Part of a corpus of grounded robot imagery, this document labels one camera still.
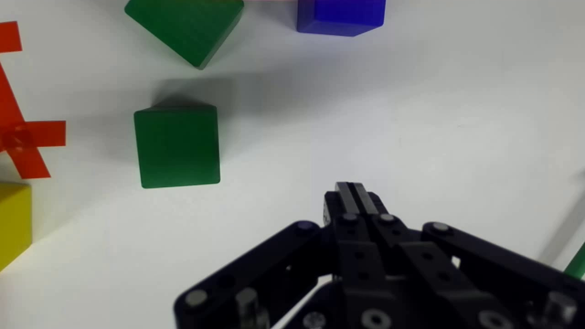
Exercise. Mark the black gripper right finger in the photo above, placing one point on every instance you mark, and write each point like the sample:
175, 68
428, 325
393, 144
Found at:
486, 261

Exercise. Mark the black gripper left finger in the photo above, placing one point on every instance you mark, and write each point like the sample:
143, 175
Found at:
261, 261

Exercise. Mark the green cube block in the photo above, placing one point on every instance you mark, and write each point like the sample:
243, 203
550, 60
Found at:
175, 146
188, 24

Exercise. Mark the yellow cube block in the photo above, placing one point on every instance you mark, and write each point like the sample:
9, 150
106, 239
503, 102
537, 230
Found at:
11, 221

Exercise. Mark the blue cube block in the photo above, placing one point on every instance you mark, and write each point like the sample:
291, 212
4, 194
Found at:
340, 15

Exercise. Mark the orange tape hash mark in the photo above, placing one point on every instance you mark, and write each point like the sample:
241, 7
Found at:
20, 133

